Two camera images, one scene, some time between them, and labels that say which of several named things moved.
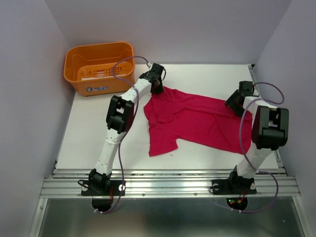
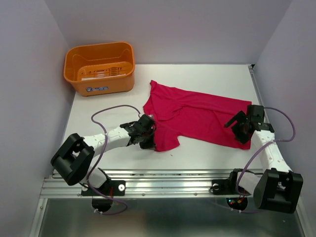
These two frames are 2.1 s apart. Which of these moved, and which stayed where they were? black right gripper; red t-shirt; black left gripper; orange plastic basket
Moved: black left gripper; black right gripper
Stayed: orange plastic basket; red t-shirt
